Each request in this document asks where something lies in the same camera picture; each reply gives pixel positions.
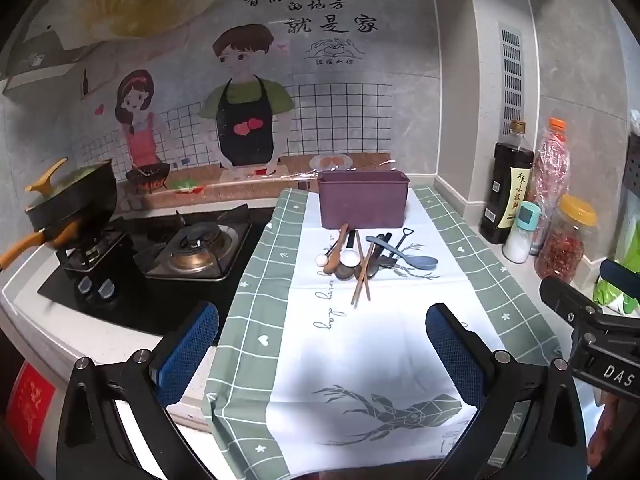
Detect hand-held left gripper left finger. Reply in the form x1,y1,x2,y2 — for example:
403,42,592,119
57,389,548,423
56,301,221,480

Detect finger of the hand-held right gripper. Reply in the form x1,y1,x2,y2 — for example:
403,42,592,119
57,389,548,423
539,276,621,341
599,259,640,311

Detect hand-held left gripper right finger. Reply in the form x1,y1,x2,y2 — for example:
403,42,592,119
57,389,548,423
425,302,588,480

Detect blue-grey plastic spoon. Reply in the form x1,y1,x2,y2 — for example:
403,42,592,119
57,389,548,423
364,235,440,272

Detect shovel-shaped metal spoon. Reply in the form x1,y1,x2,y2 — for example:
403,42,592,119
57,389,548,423
377,226,415,268

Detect wooden spoon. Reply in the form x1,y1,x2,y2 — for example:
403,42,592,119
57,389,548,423
323,223,350,275

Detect white ball-end stirrer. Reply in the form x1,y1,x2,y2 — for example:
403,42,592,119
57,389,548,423
315,240,343,267

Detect purple utensil holder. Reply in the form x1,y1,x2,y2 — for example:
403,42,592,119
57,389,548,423
318,170,411,231

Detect person's right hand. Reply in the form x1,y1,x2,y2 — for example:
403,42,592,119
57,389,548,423
587,400,623,473

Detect green plastic bag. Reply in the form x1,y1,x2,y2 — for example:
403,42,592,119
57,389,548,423
592,230,640,318

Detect yellow lid chili jar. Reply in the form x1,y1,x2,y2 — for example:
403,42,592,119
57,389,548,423
534,194,598,282

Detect teal cap salt shaker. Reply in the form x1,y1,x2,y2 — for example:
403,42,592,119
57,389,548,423
502,201,543,264

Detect black gas stove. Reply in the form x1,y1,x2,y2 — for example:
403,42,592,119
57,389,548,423
37,205,278,346

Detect black perforated rack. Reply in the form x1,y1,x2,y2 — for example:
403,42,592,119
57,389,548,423
622,130,640,221

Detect green white checked tablecloth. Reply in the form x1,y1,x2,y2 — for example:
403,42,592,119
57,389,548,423
204,185,563,478

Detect dark soy sauce bottle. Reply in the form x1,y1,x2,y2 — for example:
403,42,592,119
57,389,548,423
480,120,535,246

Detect orange cap chili bottle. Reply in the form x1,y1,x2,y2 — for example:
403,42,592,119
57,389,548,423
530,117,571,256

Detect red sticker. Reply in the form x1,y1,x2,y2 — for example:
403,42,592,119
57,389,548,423
5,362,56,453

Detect range hood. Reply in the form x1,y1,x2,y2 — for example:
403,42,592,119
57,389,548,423
0,0,236,93

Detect black pan yellow handle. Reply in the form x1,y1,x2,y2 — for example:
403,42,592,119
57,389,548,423
25,157,118,233
0,220,96,272

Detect grey wall vent grille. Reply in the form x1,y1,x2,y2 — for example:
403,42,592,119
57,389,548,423
497,22,526,136

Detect cartoon couple wall poster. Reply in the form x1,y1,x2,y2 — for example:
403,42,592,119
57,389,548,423
70,0,441,211

